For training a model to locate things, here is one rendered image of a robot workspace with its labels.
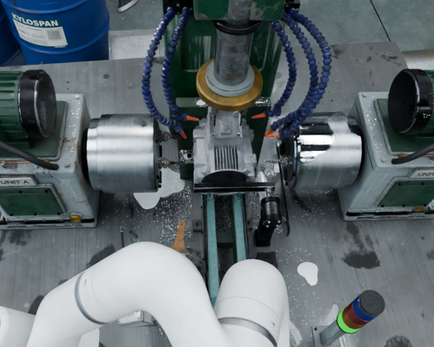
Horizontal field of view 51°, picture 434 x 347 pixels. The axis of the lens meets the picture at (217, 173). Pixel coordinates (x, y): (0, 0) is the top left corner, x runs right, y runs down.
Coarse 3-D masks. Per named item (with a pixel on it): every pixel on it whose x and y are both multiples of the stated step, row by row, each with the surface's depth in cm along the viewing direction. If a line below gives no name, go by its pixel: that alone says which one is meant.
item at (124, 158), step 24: (96, 120) 137; (120, 120) 134; (144, 120) 135; (96, 144) 130; (120, 144) 130; (144, 144) 131; (96, 168) 132; (120, 168) 131; (144, 168) 132; (120, 192) 140; (144, 192) 141
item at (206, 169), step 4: (200, 120) 146; (204, 120) 144; (244, 120) 146; (200, 124) 145; (204, 124) 145; (244, 124) 146; (200, 168) 137; (204, 168) 136; (208, 168) 136; (244, 168) 136; (248, 168) 136; (204, 172) 136; (208, 172) 136; (244, 172) 137; (248, 172) 137; (240, 192) 148; (244, 192) 148
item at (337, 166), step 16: (320, 112) 143; (336, 112) 143; (304, 128) 136; (320, 128) 136; (336, 128) 136; (352, 128) 138; (288, 144) 145; (304, 144) 134; (320, 144) 134; (336, 144) 135; (352, 144) 135; (272, 160) 141; (288, 160) 140; (304, 160) 134; (320, 160) 135; (336, 160) 135; (352, 160) 135; (288, 176) 146; (304, 176) 137; (320, 176) 137; (336, 176) 138; (352, 176) 140
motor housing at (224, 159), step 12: (204, 144) 143; (216, 156) 137; (228, 156) 137; (240, 156) 140; (216, 168) 136; (228, 168) 135; (240, 168) 137; (252, 168) 141; (204, 180) 146; (216, 180) 150; (228, 180) 151; (240, 180) 148; (252, 180) 143; (228, 192) 148
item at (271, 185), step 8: (200, 184) 139; (208, 184) 140; (216, 184) 140; (224, 184) 140; (232, 184) 140; (240, 184) 140; (248, 184) 140; (256, 184) 140; (264, 184) 141; (272, 184) 141; (200, 192) 141; (208, 192) 141; (216, 192) 141
